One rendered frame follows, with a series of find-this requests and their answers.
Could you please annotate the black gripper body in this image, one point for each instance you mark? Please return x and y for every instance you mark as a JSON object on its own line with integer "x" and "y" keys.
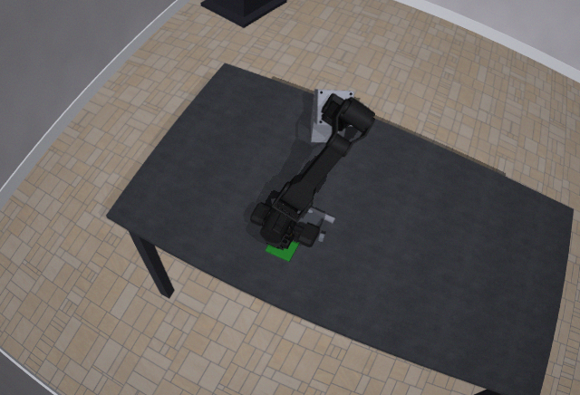
{"x": 307, "y": 233}

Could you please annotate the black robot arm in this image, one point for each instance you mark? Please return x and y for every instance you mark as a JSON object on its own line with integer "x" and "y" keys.
{"x": 299, "y": 192}

